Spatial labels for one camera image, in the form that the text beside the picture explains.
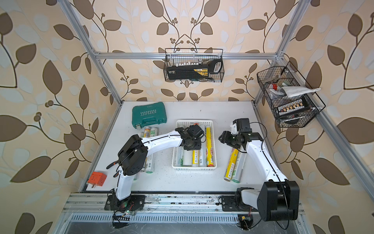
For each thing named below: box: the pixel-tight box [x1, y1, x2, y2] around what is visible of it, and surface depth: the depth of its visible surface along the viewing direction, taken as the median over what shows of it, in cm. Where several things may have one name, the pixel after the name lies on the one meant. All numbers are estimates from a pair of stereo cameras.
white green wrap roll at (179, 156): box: [175, 145, 184, 167], surface depth 88 cm
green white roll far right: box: [231, 151, 247, 184], surface depth 84 cm
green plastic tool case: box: [131, 101, 168, 130], surface depth 108 cm
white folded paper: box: [279, 86, 321, 98], surface depth 63 cm
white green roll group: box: [199, 126, 207, 167], surface depth 88 cm
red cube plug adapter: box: [87, 171, 108, 189], surface depth 80 cm
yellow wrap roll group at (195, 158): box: [191, 149, 200, 168], surface depth 86 cm
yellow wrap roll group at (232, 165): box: [223, 147, 240, 182], surface depth 85 cm
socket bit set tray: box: [276, 97, 311, 117], surface depth 68 cm
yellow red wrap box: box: [205, 126, 215, 167], surface depth 89 cm
